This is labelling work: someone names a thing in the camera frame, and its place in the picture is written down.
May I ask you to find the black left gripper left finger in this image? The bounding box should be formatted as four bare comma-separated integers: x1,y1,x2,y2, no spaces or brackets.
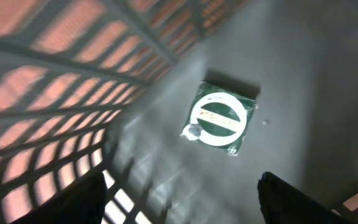
13,173,107,224

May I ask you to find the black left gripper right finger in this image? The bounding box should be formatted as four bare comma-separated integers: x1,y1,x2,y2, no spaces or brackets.
257,172,351,224

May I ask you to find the black round-label box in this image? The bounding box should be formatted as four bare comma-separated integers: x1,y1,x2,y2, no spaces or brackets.
181,82,258,156

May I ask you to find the grey plastic mesh basket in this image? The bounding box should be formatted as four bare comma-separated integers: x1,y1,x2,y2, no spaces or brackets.
0,1,358,223

